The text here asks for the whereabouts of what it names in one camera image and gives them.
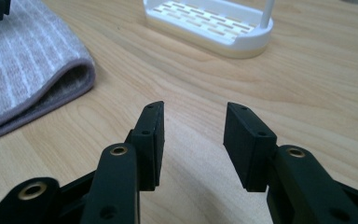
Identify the white slotted drain rack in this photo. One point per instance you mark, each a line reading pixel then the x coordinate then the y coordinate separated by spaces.
pixel 211 28

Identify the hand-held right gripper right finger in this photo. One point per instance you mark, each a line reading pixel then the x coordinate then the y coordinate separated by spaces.
pixel 248 146

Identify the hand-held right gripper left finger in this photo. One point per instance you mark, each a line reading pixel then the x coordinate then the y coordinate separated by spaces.
pixel 147 149

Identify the grey striped towel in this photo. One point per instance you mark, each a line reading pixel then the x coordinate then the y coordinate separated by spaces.
pixel 28 62

